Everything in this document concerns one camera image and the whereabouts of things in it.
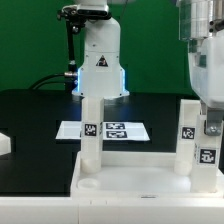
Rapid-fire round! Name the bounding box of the white desk top tray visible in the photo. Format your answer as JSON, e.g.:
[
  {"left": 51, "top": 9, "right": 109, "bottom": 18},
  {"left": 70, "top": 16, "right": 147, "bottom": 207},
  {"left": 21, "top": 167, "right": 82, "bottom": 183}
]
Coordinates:
[{"left": 70, "top": 151, "right": 224, "bottom": 198}]

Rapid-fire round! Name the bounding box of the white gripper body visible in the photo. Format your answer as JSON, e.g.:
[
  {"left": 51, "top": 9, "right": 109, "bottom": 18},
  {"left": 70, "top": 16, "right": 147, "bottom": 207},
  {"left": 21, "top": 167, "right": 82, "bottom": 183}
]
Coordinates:
[{"left": 188, "top": 35, "right": 224, "bottom": 109}]

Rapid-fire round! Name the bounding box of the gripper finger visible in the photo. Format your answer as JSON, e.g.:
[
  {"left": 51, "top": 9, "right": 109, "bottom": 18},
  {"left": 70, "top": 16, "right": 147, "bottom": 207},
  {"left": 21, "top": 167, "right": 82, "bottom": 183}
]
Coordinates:
[{"left": 205, "top": 107, "right": 224, "bottom": 136}]

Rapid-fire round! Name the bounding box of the black camera stand pole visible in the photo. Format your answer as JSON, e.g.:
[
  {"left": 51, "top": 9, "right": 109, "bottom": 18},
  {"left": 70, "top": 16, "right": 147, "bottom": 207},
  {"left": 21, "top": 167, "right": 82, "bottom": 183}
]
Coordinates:
[{"left": 65, "top": 20, "right": 78, "bottom": 91}]

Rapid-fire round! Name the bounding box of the black cable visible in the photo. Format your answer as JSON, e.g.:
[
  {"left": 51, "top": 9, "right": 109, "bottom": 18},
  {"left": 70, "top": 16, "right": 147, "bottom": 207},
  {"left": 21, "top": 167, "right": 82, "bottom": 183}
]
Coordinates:
[{"left": 29, "top": 73, "right": 78, "bottom": 91}]

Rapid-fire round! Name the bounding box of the white marker sheet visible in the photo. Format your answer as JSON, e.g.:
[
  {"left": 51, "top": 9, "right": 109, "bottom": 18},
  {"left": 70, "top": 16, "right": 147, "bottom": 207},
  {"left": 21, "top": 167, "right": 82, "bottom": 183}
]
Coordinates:
[{"left": 56, "top": 121, "right": 150, "bottom": 141}]

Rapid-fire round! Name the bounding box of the black camera on stand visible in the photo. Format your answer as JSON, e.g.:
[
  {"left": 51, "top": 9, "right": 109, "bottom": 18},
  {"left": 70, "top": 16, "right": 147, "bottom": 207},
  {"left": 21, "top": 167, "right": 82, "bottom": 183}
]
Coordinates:
[{"left": 57, "top": 4, "right": 111, "bottom": 20}]

